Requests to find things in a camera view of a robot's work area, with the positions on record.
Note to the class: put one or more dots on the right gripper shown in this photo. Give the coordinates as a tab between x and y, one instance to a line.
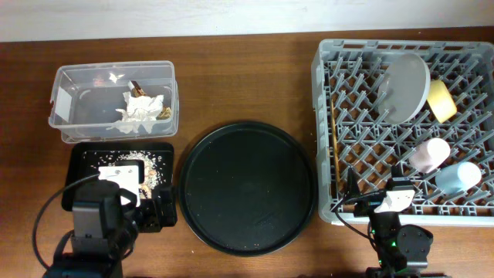
367	205

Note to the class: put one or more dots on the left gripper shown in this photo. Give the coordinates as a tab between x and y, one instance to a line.
153	218

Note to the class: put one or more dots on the peanut shells and rice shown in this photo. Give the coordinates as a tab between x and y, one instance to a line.
153	167

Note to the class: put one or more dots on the pink cup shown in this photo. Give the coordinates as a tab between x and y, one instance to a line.
429	155

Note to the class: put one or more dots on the wooden chopstick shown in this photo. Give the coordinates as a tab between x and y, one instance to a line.
335	147

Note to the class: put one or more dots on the blue cup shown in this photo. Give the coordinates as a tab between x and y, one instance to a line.
458	177

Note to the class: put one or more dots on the white napkin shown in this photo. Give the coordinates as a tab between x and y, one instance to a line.
132	126

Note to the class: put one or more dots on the grey plate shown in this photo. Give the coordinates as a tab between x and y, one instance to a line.
404	89

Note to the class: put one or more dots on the yellow bowl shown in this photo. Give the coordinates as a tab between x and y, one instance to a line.
440	101

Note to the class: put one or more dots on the brown food wrapper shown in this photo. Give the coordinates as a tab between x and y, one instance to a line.
136	89

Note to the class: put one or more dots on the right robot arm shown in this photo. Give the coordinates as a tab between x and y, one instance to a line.
402	250

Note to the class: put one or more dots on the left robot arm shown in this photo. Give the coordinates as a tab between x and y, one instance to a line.
108	216

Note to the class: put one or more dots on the grey dishwasher rack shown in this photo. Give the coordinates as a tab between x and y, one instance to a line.
350	72

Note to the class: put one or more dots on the clear plastic waste bin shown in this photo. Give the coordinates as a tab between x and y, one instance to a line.
89	101

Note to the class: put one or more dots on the round black serving tray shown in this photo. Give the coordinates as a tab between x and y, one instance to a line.
247	189

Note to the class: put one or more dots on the black rectangular tray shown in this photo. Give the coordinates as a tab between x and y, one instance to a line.
83	153

